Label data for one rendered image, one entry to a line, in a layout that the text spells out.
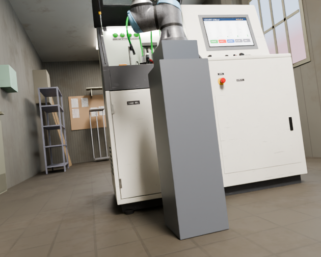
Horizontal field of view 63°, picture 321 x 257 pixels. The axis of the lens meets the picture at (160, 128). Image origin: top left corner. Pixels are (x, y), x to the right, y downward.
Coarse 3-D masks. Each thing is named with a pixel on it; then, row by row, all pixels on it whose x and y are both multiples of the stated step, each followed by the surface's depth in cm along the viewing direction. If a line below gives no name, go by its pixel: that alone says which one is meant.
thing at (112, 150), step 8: (112, 120) 165; (112, 128) 165; (112, 136) 164; (112, 144) 164; (112, 152) 164; (112, 160) 170; (112, 168) 182; (120, 192) 165; (120, 200) 163; (128, 200) 164; (136, 200) 165; (144, 200) 173; (152, 200) 174; (160, 200) 175; (128, 208) 170; (136, 208) 171; (144, 208) 173
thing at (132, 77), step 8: (144, 64) 172; (152, 64) 173; (112, 72) 167; (120, 72) 168; (128, 72) 169; (136, 72) 170; (144, 72) 171; (112, 80) 167; (120, 80) 168; (128, 80) 169; (136, 80) 170; (144, 80) 171; (112, 88) 166; (120, 88) 167; (128, 88) 169; (136, 88) 170; (144, 88) 172
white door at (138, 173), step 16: (112, 96) 166; (128, 96) 168; (144, 96) 170; (112, 112) 165; (128, 112) 168; (144, 112) 170; (128, 128) 167; (144, 128) 169; (128, 144) 166; (144, 144) 168; (128, 160) 166; (144, 160) 168; (128, 176) 165; (144, 176) 167; (128, 192) 164; (144, 192) 166; (160, 192) 169
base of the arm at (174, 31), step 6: (168, 24) 126; (174, 24) 126; (180, 24) 128; (162, 30) 129; (168, 30) 126; (174, 30) 126; (180, 30) 127; (162, 36) 128; (168, 36) 126; (174, 36) 124; (180, 36) 125
